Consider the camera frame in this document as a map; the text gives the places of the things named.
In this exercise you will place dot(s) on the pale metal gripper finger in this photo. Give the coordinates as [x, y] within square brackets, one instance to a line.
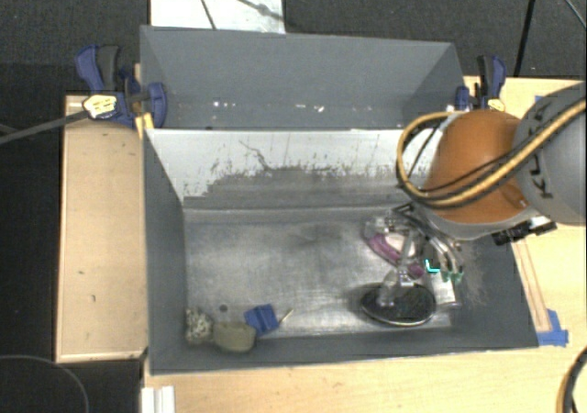
[403, 283]
[388, 289]

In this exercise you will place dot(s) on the black round disc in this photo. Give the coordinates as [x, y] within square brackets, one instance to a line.
[410, 308]

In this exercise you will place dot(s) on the purple and clear plastic packet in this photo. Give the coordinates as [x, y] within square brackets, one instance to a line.
[384, 243]

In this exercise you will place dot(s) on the small pale stick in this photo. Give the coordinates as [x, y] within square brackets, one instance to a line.
[286, 314]

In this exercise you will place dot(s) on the grey metal bin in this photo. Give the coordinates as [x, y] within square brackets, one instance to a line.
[284, 255]

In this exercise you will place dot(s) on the small blue plastic piece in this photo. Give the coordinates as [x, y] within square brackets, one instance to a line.
[262, 318]

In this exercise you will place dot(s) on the olive grey rock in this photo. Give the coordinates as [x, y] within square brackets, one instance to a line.
[235, 337]

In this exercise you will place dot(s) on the pale wood board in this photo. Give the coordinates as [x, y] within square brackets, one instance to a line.
[103, 237]

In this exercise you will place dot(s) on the black cylinder on white bracket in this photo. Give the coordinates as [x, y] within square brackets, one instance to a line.
[513, 233]

